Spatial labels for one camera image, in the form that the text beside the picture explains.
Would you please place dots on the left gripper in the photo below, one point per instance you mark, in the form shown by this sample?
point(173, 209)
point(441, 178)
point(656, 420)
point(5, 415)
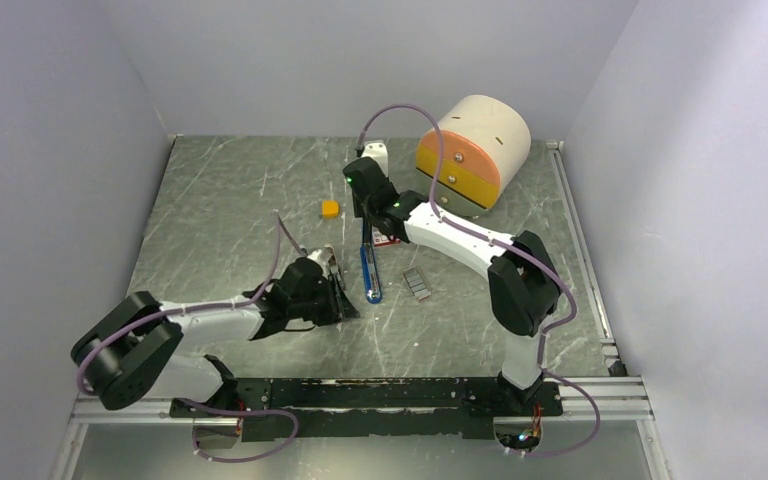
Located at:
point(338, 305)

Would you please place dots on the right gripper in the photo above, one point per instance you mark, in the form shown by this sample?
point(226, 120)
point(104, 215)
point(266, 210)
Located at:
point(357, 210)

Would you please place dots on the red white staple box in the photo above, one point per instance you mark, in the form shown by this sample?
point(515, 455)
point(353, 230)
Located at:
point(381, 240)

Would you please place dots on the blue stapler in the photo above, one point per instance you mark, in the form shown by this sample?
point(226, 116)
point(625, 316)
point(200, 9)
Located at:
point(373, 291)

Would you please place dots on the orange cube block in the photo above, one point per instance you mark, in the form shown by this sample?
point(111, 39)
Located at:
point(330, 209)

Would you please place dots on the cardboard staple tray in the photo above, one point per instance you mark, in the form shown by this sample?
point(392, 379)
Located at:
point(417, 284)

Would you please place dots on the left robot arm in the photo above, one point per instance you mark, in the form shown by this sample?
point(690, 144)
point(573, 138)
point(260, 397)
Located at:
point(147, 348)

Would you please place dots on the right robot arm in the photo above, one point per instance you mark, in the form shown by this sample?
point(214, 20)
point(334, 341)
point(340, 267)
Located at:
point(519, 272)

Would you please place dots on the cream round drawer cabinet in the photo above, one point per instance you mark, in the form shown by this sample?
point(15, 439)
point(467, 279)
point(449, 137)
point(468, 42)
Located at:
point(485, 143)

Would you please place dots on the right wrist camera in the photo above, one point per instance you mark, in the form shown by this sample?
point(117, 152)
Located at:
point(377, 151)

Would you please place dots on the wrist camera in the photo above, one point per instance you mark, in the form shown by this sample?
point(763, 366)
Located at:
point(377, 151)
point(327, 259)

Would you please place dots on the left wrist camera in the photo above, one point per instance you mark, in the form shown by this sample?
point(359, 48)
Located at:
point(327, 259)

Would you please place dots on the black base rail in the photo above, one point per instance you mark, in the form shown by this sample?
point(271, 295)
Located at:
point(329, 408)

